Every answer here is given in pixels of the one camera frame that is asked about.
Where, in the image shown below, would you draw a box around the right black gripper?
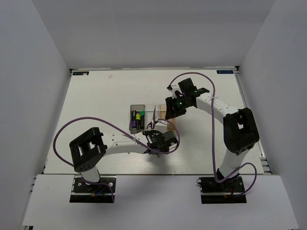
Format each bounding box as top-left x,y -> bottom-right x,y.
165,95 -> 192,120

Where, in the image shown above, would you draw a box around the green highlighter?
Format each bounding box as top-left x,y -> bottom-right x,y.
140,110 -> 145,129

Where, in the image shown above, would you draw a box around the yellow highlighter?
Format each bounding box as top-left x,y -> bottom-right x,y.
136,114 -> 141,129

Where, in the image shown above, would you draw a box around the purple highlighter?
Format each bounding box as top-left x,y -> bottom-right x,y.
131,110 -> 137,129

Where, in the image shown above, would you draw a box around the black handled scissors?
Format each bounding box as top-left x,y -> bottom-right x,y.
151,106 -> 156,124

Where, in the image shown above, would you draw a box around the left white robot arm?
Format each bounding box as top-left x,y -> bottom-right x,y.
69,127 -> 180,191

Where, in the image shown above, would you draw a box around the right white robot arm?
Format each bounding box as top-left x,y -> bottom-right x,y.
165,78 -> 260,191

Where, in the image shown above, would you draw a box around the clear transparent bin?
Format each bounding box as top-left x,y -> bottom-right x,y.
145,104 -> 159,126

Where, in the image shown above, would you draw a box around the orange transparent bin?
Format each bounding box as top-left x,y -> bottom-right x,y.
159,104 -> 176,131

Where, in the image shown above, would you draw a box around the dark grey transparent bin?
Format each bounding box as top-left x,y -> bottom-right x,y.
129,104 -> 145,134

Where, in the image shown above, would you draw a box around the right blue corner label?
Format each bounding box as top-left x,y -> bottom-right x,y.
216,69 -> 234,74

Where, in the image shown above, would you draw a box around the blue corner label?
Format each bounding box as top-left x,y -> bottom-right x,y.
72,71 -> 89,76
216,69 -> 234,74

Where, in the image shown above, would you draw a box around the left blue corner label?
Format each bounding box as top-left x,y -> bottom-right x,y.
72,71 -> 89,76

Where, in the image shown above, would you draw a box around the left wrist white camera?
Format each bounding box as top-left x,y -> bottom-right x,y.
154,119 -> 168,133

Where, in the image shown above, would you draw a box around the wrist white camera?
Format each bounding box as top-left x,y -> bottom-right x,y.
167,84 -> 181,98
154,119 -> 168,133

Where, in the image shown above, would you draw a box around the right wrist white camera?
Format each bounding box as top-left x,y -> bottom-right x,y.
167,84 -> 181,98

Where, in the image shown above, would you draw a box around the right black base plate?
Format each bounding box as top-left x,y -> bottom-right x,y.
196,176 -> 247,204

